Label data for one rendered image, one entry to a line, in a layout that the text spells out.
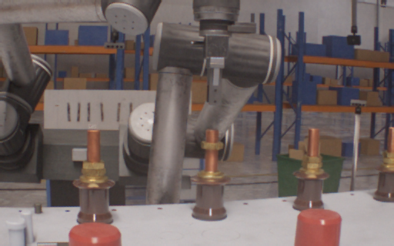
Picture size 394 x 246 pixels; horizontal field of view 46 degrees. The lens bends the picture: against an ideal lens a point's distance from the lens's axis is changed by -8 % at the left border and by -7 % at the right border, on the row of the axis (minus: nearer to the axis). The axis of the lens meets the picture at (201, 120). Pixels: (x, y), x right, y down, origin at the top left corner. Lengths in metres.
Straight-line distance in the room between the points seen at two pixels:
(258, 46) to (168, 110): 0.32
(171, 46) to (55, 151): 1.42
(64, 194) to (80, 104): 2.72
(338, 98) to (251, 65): 9.30
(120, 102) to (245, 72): 4.49
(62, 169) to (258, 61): 1.54
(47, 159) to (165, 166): 1.36
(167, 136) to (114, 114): 4.47
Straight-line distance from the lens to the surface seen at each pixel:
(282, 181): 5.60
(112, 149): 2.65
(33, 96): 2.32
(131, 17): 1.07
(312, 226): 0.71
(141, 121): 2.16
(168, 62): 1.41
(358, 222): 1.18
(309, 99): 10.24
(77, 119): 5.83
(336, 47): 10.53
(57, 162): 2.69
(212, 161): 1.12
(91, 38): 8.76
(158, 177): 1.43
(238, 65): 1.43
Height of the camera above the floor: 1.70
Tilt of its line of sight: 6 degrees down
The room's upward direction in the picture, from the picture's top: 2 degrees clockwise
